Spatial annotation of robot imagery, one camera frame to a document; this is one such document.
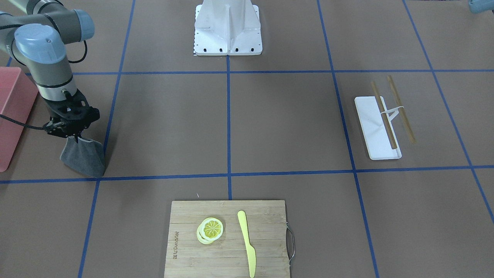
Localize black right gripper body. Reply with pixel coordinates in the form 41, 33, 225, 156
43, 90, 100, 138

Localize dark grey cloth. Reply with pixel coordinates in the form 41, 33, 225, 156
60, 137, 105, 178

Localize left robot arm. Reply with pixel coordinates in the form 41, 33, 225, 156
468, 0, 494, 14

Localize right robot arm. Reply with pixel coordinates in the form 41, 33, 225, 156
1, 0, 100, 141

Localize pink plastic bin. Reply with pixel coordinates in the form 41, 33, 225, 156
0, 67, 38, 172

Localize yellow lemon slices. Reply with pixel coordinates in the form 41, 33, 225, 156
196, 217, 224, 244

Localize bamboo cutting board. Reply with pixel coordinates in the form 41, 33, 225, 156
164, 200, 291, 278

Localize yellow plastic knife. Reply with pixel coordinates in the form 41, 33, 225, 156
237, 210, 257, 278

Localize white rectangular tray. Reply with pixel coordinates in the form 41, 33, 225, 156
354, 96, 402, 160

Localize wooden stick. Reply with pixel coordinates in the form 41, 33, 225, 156
370, 81, 398, 150
387, 75, 417, 144

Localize white rack crossbar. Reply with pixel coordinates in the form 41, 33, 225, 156
381, 106, 404, 121

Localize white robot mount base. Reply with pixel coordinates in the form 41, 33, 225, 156
193, 0, 263, 56

